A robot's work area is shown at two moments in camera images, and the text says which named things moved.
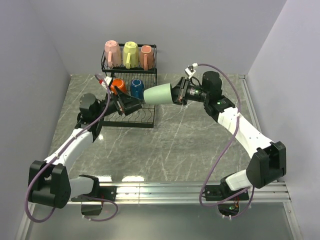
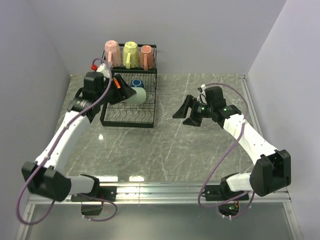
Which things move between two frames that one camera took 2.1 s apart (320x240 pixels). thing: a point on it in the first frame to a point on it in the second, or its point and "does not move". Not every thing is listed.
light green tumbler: (160, 94) to (139, 98)
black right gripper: (179, 92) to (182, 112)
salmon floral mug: (146, 57) does not move
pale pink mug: (112, 54) does not move
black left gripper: (127, 105) to (125, 90)
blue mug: (137, 88) does not move
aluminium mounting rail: (187, 193) does not move
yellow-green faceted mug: (130, 54) does not move
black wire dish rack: (134, 68) does not move
